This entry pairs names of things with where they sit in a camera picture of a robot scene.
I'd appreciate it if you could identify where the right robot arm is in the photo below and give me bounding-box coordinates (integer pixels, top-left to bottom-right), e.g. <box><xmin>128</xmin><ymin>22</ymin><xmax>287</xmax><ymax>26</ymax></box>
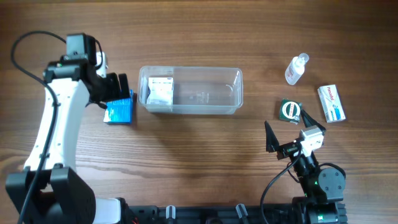
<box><xmin>260</xmin><ymin>110</ymin><xmax>347</xmax><ymax>223</ymax></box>

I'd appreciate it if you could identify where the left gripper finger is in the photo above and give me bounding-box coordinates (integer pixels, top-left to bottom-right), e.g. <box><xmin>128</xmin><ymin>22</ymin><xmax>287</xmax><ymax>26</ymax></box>
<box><xmin>118</xmin><ymin>73</ymin><xmax>131</xmax><ymax>99</ymax></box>
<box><xmin>106</xmin><ymin>73</ymin><xmax>121</xmax><ymax>101</ymax></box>

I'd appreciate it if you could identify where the green round-label packet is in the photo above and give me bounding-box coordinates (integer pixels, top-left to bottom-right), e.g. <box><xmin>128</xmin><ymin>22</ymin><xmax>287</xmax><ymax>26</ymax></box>
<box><xmin>279</xmin><ymin>98</ymin><xmax>302</xmax><ymax>124</ymax></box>

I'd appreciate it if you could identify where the white dropper bottle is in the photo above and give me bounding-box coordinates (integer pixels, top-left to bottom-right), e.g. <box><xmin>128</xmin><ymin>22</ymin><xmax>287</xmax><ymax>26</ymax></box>
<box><xmin>285</xmin><ymin>53</ymin><xmax>309</xmax><ymax>85</ymax></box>

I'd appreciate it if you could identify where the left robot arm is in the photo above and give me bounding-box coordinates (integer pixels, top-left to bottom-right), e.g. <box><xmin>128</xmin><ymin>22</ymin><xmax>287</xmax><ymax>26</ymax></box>
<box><xmin>6</xmin><ymin>59</ymin><xmax>131</xmax><ymax>223</ymax></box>

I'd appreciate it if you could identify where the white Panadol box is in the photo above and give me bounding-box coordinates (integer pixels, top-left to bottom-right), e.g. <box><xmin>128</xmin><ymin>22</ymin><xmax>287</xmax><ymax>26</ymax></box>
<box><xmin>317</xmin><ymin>85</ymin><xmax>346</xmax><ymax>123</ymax></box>

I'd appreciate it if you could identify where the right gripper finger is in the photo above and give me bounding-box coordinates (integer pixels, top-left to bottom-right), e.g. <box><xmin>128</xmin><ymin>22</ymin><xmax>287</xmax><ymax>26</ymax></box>
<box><xmin>264</xmin><ymin>121</ymin><xmax>280</xmax><ymax>152</ymax></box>
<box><xmin>300</xmin><ymin>110</ymin><xmax>326</xmax><ymax>131</ymax></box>

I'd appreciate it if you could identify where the clear plastic container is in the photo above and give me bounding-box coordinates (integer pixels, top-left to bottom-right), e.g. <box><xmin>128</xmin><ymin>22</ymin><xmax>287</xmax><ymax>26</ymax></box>
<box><xmin>137</xmin><ymin>66</ymin><xmax>243</xmax><ymax>115</ymax></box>

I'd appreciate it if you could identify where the white medicine box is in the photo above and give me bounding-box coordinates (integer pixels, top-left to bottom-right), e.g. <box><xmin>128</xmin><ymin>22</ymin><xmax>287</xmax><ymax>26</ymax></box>
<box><xmin>146</xmin><ymin>77</ymin><xmax>174</xmax><ymax>105</ymax></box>

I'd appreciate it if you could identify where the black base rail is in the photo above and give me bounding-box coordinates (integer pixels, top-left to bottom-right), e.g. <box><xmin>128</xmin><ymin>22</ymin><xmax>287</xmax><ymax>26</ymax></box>
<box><xmin>121</xmin><ymin>203</ymin><xmax>347</xmax><ymax>224</ymax></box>

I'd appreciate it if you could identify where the blue medicine box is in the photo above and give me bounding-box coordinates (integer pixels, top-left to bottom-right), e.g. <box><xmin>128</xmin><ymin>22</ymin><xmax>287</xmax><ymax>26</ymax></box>
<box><xmin>103</xmin><ymin>90</ymin><xmax>134</xmax><ymax>124</ymax></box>

